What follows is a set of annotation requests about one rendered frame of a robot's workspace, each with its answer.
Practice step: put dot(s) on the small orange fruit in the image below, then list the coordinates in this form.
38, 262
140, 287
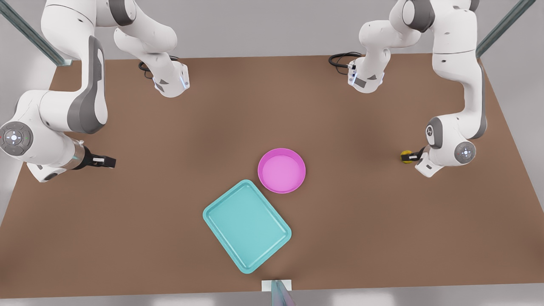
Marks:
406, 157

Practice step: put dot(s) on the pink round plate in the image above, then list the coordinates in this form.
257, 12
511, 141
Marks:
281, 171

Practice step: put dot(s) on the silver frame post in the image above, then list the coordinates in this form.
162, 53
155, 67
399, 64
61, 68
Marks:
503, 27
280, 293
29, 32

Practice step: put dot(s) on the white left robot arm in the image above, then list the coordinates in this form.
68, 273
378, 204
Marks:
457, 46

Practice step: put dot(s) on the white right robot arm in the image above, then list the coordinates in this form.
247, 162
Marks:
51, 108

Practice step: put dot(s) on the teal rectangular tray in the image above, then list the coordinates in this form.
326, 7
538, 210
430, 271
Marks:
247, 225

